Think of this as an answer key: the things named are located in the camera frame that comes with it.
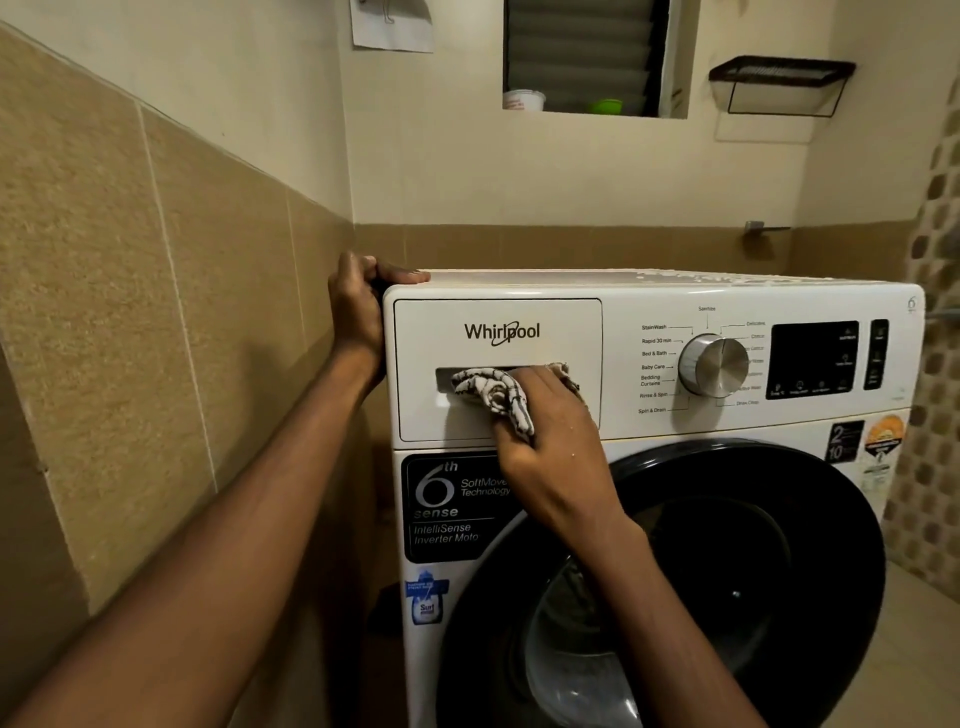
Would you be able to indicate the person's right hand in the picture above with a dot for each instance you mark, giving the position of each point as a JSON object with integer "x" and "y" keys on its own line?
{"x": 559, "y": 457}

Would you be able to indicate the person's left hand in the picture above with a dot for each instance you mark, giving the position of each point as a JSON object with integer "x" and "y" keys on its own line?
{"x": 356, "y": 315}

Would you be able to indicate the person's right thumb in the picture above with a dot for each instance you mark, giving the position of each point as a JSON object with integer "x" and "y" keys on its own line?
{"x": 508, "y": 454}

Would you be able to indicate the person's left thumb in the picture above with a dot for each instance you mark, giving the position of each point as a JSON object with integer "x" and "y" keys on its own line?
{"x": 401, "y": 275}

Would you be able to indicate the white patterned cleaning cloth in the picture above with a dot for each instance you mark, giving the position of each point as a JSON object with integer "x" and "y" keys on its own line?
{"x": 499, "y": 394}

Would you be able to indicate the white front-load washing machine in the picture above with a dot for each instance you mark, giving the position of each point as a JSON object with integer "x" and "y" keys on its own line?
{"x": 675, "y": 427}

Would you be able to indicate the person's left forearm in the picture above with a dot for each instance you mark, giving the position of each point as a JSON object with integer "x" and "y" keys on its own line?
{"x": 225, "y": 540}

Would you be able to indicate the person's right forearm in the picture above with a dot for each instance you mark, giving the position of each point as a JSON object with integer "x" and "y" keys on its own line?
{"x": 667, "y": 630}

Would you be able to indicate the large black feature sticker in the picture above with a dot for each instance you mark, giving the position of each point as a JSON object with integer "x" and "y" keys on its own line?
{"x": 442, "y": 517}

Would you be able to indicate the white detergent drawer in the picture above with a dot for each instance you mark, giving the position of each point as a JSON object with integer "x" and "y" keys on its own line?
{"x": 495, "y": 330}

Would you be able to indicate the blue detergent sticker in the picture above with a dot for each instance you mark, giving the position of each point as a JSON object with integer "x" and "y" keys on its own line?
{"x": 426, "y": 600}

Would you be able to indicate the white plastic cup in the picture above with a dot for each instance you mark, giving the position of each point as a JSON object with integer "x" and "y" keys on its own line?
{"x": 524, "y": 100}

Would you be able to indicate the silver control dial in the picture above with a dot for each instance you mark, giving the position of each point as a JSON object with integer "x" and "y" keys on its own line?
{"x": 712, "y": 365}

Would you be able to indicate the white paper sheet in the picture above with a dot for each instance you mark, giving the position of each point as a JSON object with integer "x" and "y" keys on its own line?
{"x": 401, "y": 30}

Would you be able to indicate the black round washer door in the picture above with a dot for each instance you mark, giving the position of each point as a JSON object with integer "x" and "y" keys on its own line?
{"x": 750, "y": 540}

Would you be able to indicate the green plastic container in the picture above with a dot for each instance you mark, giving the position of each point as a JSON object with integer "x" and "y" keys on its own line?
{"x": 606, "y": 107}

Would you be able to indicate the louvred glass window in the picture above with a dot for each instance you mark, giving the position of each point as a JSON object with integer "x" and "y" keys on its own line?
{"x": 581, "y": 45}

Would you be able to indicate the black display panel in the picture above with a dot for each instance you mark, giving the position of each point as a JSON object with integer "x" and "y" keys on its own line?
{"x": 814, "y": 358}

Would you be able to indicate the small black warranty sticker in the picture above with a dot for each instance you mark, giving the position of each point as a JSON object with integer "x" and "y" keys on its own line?
{"x": 844, "y": 442}

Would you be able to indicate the orange round sticker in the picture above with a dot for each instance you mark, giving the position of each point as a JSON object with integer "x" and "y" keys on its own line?
{"x": 883, "y": 442}

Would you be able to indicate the black button strip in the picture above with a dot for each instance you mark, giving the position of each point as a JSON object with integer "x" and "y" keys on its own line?
{"x": 876, "y": 354}

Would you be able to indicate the metal wall bracket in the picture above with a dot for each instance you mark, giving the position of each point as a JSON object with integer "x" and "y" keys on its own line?
{"x": 761, "y": 227}

